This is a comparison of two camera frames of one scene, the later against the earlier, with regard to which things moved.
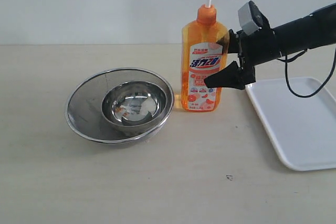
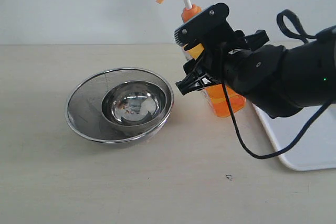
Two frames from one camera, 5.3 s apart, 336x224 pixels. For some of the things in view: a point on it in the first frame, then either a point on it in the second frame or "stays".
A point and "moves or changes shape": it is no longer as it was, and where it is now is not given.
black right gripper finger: (230, 77) → (197, 76)
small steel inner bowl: (134, 106) stays
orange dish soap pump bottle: (201, 56) moves or changes shape
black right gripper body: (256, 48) → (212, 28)
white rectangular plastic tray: (303, 129) stays
